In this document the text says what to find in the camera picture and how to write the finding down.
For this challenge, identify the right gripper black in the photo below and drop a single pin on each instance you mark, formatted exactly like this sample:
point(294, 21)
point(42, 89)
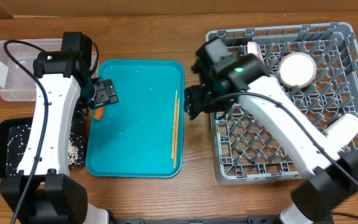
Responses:
point(197, 102)

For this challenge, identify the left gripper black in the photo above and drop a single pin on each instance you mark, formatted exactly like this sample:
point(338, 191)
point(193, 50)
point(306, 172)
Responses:
point(106, 93)

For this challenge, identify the wooden chopstick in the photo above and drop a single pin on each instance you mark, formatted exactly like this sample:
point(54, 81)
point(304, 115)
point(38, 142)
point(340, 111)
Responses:
point(174, 123)
point(176, 135)

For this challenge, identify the orange carrot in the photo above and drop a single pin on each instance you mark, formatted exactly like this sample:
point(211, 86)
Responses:
point(98, 114)

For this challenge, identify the large pink plate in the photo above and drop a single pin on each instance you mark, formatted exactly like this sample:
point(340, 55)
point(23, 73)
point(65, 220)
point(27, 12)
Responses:
point(254, 49)

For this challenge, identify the pile of rice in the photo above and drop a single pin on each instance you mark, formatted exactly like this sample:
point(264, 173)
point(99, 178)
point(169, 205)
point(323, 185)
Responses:
point(18, 137)

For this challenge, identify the white bowl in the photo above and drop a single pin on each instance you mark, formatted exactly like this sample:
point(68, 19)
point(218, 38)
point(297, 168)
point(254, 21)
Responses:
point(297, 69)

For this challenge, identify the white paper cup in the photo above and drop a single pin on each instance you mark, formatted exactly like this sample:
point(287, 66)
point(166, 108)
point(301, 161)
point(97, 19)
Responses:
point(343, 130)

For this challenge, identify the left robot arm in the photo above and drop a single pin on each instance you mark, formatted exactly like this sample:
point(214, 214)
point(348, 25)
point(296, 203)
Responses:
point(42, 190)

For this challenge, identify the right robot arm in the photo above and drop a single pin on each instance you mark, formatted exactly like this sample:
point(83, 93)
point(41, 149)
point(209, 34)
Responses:
point(329, 172)

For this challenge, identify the teal serving tray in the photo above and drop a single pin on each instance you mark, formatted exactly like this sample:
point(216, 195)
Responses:
point(134, 136)

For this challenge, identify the clear plastic bin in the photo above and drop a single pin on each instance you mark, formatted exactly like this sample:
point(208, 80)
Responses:
point(16, 84)

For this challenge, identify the black tray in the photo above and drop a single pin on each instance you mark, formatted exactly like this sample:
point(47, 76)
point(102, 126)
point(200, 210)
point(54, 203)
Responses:
point(4, 129)

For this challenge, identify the grey dish rack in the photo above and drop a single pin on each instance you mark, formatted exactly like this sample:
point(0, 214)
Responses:
point(244, 152)

